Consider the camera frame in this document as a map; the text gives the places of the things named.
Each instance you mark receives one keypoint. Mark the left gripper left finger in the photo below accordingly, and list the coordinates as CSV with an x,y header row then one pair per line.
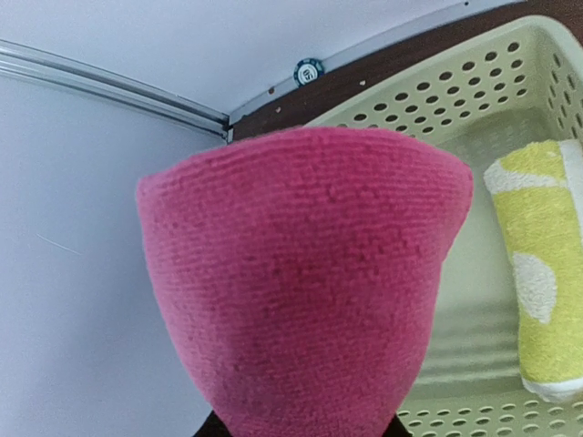
x,y
213,426

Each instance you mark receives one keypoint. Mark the pink towel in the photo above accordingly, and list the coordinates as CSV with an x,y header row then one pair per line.
x,y
297,273

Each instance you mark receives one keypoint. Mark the green lemon pattern towel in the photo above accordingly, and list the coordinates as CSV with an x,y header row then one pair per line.
x,y
537,194

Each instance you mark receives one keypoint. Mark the green perforated plastic basket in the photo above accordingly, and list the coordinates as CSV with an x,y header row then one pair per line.
x,y
513,85

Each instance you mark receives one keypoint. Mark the left aluminium frame post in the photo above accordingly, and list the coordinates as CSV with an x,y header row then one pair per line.
x,y
42,67

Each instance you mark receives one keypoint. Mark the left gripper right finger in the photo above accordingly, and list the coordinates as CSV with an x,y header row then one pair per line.
x,y
395,428

